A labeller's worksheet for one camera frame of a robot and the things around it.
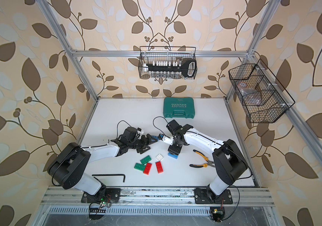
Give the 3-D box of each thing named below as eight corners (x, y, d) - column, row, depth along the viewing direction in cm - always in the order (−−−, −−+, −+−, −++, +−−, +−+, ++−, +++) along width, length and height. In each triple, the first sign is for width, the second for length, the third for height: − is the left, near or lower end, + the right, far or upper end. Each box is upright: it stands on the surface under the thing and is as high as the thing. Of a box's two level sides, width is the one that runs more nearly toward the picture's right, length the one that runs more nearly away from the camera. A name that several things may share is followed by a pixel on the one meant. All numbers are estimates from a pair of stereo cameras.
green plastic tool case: (163, 118, 108) (163, 114, 105) (163, 100, 120) (163, 97, 118) (195, 117, 108) (196, 114, 105) (192, 100, 120) (193, 97, 117)
